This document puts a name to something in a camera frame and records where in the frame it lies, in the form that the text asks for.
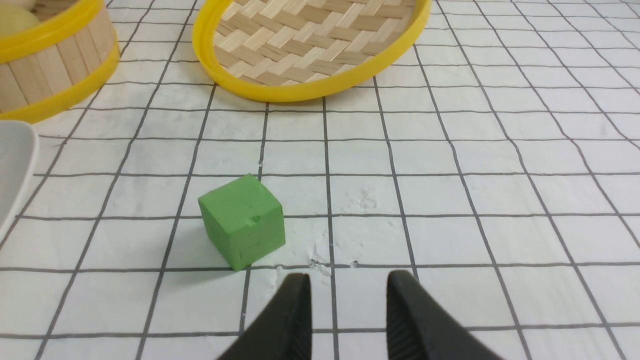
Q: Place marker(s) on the bamboo steamer basket yellow rim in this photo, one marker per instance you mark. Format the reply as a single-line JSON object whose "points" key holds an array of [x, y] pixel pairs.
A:
{"points": [[55, 65]]}

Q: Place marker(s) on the yellow steamed bun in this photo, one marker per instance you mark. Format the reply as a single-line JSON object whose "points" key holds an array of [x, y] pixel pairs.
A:
{"points": [[15, 19]]}

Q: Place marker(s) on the white square plate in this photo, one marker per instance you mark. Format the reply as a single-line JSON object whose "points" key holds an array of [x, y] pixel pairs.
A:
{"points": [[19, 148]]}

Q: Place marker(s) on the green foam cube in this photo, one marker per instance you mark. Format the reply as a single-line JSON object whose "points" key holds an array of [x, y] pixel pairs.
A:
{"points": [[243, 220]]}

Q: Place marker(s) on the yellow rimmed woven steamer lid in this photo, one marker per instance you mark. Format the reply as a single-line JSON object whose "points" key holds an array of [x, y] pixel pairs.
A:
{"points": [[282, 51]]}

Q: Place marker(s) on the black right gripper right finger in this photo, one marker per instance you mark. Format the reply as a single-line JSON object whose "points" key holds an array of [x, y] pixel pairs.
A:
{"points": [[418, 328]]}

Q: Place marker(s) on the white grid tablecloth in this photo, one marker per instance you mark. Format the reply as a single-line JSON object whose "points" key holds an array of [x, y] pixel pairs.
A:
{"points": [[497, 159]]}

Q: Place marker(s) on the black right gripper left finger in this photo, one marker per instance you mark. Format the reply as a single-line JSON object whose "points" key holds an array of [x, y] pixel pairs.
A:
{"points": [[283, 330]]}

